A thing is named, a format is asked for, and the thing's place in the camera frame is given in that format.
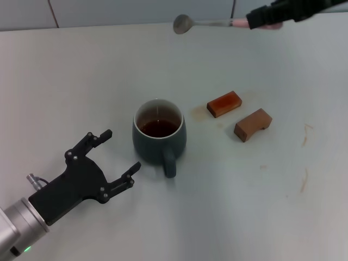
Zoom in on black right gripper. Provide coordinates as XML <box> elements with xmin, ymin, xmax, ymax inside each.
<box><xmin>246</xmin><ymin>0</ymin><xmax>348</xmax><ymax>30</ymax></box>

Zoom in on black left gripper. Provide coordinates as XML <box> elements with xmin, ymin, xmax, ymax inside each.
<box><xmin>28</xmin><ymin>129</ymin><xmax>142</xmax><ymax>226</ymax></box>

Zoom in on grey ceramic cup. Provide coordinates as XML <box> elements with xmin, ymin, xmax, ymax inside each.
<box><xmin>132</xmin><ymin>98</ymin><xmax>188</xmax><ymax>179</ymax></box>

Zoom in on pink handled metal spoon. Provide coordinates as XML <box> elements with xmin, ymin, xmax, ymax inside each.
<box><xmin>173</xmin><ymin>14</ymin><xmax>283</xmax><ymax>35</ymax></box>

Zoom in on flat reddish wooden block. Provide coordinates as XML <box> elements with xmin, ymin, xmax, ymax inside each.
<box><xmin>206</xmin><ymin>90</ymin><xmax>243</xmax><ymax>119</ymax></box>

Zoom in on arched light wooden block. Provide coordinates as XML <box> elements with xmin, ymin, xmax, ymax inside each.
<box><xmin>234</xmin><ymin>108</ymin><xmax>273</xmax><ymax>143</ymax></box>

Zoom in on left gripper connector cable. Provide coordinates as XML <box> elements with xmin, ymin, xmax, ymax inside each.
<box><xmin>26</xmin><ymin>173</ymin><xmax>50</xmax><ymax>189</ymax></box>

